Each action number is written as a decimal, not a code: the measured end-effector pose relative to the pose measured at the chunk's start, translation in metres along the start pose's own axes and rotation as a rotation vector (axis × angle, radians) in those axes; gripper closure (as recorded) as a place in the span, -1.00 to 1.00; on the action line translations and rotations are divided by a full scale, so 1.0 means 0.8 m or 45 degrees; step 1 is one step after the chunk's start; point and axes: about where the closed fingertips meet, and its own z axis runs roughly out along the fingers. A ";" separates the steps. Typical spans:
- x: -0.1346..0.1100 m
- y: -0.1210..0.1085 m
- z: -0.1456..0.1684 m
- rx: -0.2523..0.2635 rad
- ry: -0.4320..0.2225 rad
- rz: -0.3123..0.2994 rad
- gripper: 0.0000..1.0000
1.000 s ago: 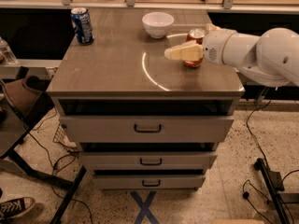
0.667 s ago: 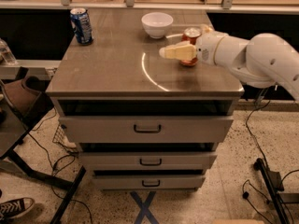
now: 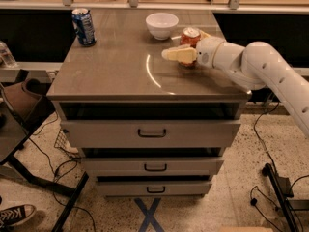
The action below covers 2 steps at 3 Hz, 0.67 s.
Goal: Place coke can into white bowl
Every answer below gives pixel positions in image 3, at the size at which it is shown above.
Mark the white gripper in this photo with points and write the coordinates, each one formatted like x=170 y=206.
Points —
x=206 y=52

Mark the red coke can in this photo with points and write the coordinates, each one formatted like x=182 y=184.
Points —
x=190 y=36

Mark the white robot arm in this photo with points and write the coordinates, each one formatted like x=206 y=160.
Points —
x=252 y=67

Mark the white bowl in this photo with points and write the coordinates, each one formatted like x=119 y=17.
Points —
x=161 y=25

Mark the blue pepsi can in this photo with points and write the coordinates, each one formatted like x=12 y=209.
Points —
x=83 y=25

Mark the grey drawer cabinet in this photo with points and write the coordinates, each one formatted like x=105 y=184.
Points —
x=124 y=77

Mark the top grey drawer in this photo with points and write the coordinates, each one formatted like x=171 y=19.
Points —
x=150 y=133

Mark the grey drawer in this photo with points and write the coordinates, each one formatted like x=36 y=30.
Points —
x=174 y=188
x=152 y=166
x=150 y=133

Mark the middle grey drawer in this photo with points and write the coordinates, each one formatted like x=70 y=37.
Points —
x=152 y=166

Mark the bottom grey drawer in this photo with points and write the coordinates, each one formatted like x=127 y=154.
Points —
x=174 y=188

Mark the brown chair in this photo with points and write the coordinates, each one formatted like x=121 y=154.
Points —
x=27 y=101

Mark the blue tape cross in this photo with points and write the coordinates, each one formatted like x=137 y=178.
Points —
x=149 y=215

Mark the clear plastic water bottle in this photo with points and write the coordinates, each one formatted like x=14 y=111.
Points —
x=6 y=56

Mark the black and white sneaker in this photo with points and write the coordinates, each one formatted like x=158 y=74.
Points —
x=16 y=215

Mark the black stand with cables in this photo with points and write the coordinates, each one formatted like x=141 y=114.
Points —
x=282 y=187

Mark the black table leg frame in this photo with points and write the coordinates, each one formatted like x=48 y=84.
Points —
x=16 y=170

